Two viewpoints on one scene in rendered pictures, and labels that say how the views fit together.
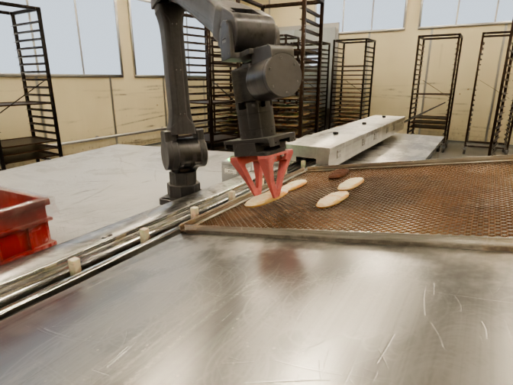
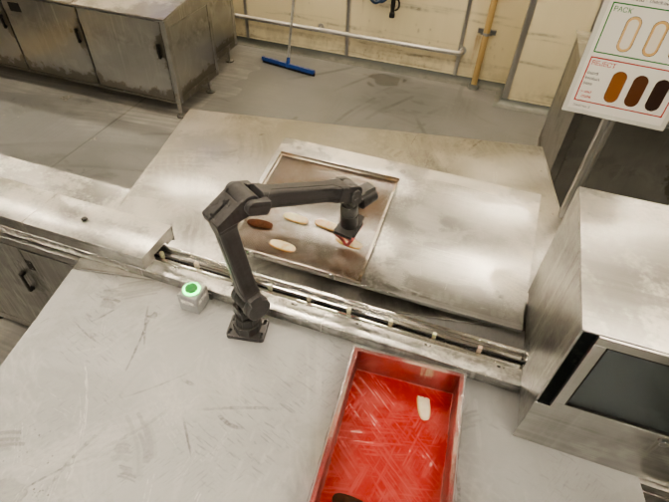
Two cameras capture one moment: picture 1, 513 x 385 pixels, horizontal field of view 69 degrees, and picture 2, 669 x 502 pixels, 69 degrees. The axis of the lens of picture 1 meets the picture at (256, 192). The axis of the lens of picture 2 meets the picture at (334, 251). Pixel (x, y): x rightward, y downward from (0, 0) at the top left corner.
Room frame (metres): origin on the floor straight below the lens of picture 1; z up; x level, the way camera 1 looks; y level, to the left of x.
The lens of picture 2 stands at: (0.92, 1.14, 2.09)
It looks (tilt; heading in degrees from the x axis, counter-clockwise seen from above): 45 degrees down; 256
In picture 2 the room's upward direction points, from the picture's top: 3 degrees clockwise
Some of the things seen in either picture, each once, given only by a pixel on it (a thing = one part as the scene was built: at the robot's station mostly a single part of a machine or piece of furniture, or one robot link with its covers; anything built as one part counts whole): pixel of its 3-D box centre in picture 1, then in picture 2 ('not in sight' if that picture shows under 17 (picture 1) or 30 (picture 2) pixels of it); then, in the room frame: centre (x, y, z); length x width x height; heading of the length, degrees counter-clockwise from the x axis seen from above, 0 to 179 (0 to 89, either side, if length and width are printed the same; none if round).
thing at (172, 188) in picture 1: (183, 185); (247, 322); (0.96, 0.20, 0.86); 0.12 x 0.09 x 0.08; 160
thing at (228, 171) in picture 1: (237, 176); (194, 299); (1.12, 0.06, 0.84); 0.08 x 0.08 x 0.11; 59
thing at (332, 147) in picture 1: (359, 133); (16, 205); (1.77, -0.49, 0.89); 1.25 x 0.18 x 0.09; 149
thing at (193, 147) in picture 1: (186, 158); (249, 302); (0.94, 0.18, 0.94); 0.09 x 0.05 x 0.10; 28
